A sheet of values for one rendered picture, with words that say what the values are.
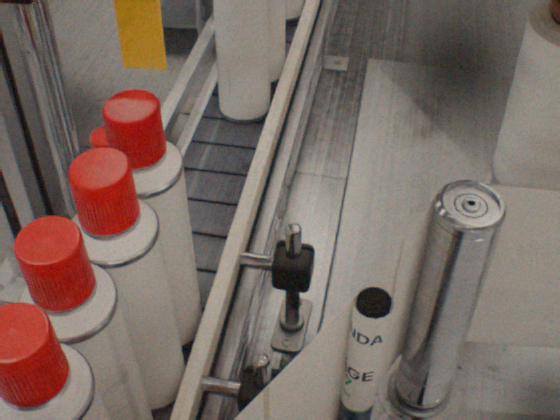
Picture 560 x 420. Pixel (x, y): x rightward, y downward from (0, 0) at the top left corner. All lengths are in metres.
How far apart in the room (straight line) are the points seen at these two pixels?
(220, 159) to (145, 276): 0.29
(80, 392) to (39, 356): 0.04
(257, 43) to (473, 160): 0.23
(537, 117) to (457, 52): 0.39
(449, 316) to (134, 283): 0.18
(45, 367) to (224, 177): 0.38
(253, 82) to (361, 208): 0.16
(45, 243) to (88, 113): 0.51
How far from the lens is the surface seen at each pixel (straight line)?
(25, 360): 0.30
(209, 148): 0.69
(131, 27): 0.46
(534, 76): 0.56
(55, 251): 0.33
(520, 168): 0.60
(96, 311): 0.36
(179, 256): 0.46
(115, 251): 0.38
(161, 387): 0.49
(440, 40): 0.97
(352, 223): 0.62
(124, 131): 0.40
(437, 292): 0.41
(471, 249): 0.38
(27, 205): 0.58
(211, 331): 0.50
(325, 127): 0.79
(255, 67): 0.68
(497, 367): 0.55
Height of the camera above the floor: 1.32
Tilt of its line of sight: 45 degrees down
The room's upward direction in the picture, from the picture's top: straight up
